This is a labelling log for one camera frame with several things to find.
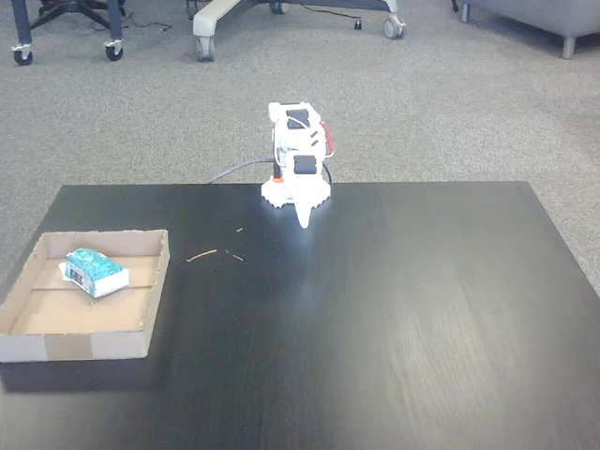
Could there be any green patterned block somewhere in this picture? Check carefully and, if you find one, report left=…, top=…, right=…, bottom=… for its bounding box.
left=58, top=247, right=130, bottom=299

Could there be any thin black floor cable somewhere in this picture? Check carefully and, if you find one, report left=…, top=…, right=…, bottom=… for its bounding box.
left=122, top=11, right=173, bottom=34

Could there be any grey power cable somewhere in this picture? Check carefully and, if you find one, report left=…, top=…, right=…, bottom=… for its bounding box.
left=205, top=158, right=278, bottom=186

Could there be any shallow cardboard box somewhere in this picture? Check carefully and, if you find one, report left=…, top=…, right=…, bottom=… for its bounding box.
left=0, top=228, right=171, bottom=364

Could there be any white wheeled stand base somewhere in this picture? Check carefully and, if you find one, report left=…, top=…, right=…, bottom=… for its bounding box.
left=191, top=0, right=408, bottom=63

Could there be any black floor cable with plug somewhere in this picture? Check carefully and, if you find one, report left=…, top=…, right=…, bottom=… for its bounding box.
left=299, top=3, right=364, bottom=31

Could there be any black office chair base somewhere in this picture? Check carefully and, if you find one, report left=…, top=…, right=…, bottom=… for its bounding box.
left=37, top=0, right=127, bottom=30

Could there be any grey sofa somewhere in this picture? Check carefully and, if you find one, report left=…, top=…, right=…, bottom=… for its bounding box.
left=457, top=0, right=600, bottom=60

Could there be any dark cart frame with casters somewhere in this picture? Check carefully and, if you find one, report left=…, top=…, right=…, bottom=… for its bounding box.
left=9, top=0, right=126, bottom=67

